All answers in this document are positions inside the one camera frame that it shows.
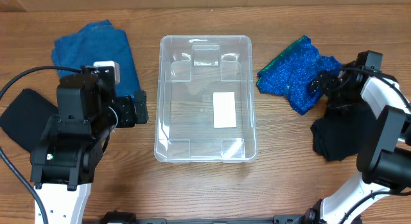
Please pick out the folded blue denim jeans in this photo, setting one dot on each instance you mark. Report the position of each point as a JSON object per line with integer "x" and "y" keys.
{"x": 96, "y": 42}

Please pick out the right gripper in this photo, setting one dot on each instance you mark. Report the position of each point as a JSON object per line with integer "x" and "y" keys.
{"x": 331, "y": 77}

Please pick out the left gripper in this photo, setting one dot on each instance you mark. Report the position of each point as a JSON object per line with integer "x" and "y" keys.
{"x": 129, "y": 110}

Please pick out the white label in container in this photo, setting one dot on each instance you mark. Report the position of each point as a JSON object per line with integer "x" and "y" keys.
{"x": 224, "y": 110}

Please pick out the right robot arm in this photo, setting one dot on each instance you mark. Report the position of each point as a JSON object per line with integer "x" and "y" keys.
{"x": 383, "y": 169}

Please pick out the clear plastic storage container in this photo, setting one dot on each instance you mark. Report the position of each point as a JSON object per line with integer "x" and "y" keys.
{"x": 191, "y": 69}

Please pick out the blue glitter fabric garment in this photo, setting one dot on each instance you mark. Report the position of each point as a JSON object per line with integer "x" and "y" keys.
{"x": 290, "y": 73}

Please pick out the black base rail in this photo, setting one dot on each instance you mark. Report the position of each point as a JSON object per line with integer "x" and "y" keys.
{"x": 127, "y": 217}

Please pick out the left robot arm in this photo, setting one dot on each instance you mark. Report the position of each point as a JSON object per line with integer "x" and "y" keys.
{"x": 75, "y": 139}

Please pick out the black cloth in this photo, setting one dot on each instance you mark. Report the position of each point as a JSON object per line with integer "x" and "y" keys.
{"x": 367, "y": 73}
{"x": 26, "y": 118}
{"x": 337, "y": 136}

